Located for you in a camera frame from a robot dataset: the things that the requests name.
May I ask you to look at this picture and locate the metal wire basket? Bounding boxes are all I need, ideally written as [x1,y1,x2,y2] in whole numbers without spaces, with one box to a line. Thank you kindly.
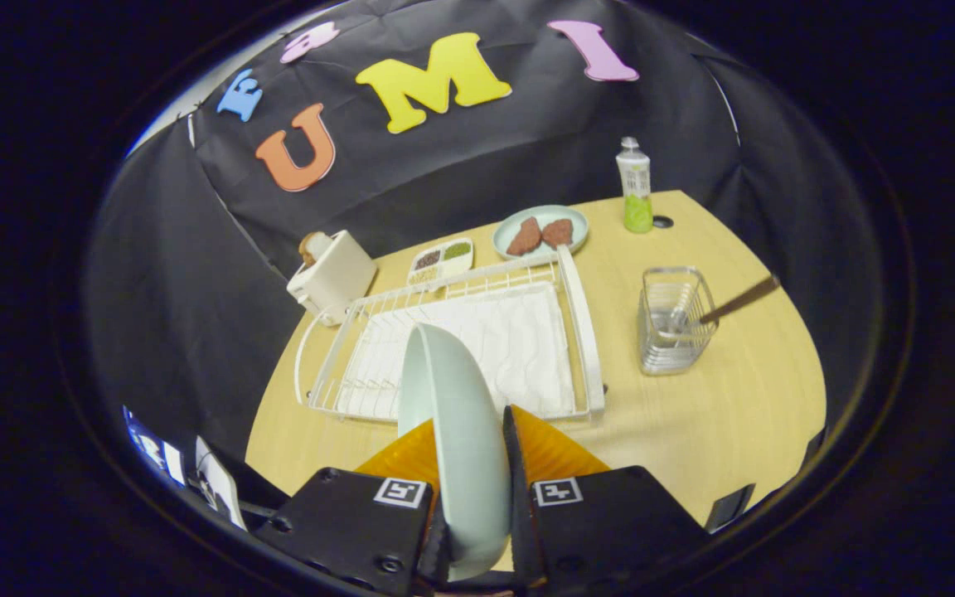
[637,265,719,376]

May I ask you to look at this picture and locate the white toaster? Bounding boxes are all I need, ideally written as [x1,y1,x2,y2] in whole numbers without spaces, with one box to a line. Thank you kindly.
[286,230,379,326]

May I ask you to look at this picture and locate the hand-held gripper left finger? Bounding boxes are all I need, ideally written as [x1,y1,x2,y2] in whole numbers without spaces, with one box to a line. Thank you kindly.
[252,419,449,597]

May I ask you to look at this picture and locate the white toaster cable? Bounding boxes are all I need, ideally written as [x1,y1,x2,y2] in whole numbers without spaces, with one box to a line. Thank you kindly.
[293,311,342,407]

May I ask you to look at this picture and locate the white printed papers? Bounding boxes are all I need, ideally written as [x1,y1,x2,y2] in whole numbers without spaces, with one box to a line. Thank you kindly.
[124,405,248,531]

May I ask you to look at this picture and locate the black block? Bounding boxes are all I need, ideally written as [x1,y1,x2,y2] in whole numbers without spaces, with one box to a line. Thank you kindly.
[704,483,756,534]

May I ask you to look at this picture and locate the green drink bottle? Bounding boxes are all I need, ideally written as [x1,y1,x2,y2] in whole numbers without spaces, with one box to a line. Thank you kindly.
[616,137,655,235]

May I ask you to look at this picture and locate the white wire dish rack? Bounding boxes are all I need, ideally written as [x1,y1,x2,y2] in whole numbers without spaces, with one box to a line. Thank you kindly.
[303,245,607,424]

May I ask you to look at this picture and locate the large pale green plate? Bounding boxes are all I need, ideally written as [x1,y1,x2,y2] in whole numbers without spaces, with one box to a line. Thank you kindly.
[397,322,513,583]

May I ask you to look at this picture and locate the white drain mat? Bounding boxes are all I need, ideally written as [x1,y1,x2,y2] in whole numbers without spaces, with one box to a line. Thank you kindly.
[337,284,578,420]

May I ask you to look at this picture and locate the small green dish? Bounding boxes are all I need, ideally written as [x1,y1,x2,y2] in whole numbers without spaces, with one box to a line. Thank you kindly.
[492,204,590,260]

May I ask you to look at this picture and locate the white divided seasoning tray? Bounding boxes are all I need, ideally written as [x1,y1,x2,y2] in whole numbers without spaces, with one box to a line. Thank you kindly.
[407,238,475,287]

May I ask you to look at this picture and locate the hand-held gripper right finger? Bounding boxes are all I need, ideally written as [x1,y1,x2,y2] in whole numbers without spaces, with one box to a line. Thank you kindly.
[501,405,710,594]

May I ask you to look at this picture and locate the spoon with brown handle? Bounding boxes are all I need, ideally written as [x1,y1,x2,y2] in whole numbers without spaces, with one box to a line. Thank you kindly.
[664,274,782,332]

